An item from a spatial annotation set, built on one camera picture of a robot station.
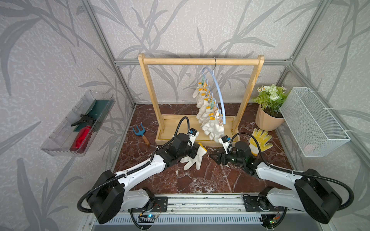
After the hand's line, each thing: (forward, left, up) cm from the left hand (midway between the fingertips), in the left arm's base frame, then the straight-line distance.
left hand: (199, 146), depth 80 cm
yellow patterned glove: (+12, -44, -14) cm, 48 cm away
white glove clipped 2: (+8, -5, +13) cm, 16 cm away
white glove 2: (-2, -1, -2) cm, 3 cm away
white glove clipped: (+35, +2, +11) cm, 37 cm away
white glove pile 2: (+16, -3, +11) cm, 19 cm away
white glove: (+5, -8, +2) cm, 10 cm away
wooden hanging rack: (+22, +25, -11) cm, 35 cm away
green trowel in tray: (+14, +54, +18) cm, 58 cm away
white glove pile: (+27, 0, +11) cm, 29 cm away
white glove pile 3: (+4, -10, +9) cm, 14 cm away
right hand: (-2, -7, -4) cm, 8 cm away
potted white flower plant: (+19, -44, +4) cm, 48 cm away
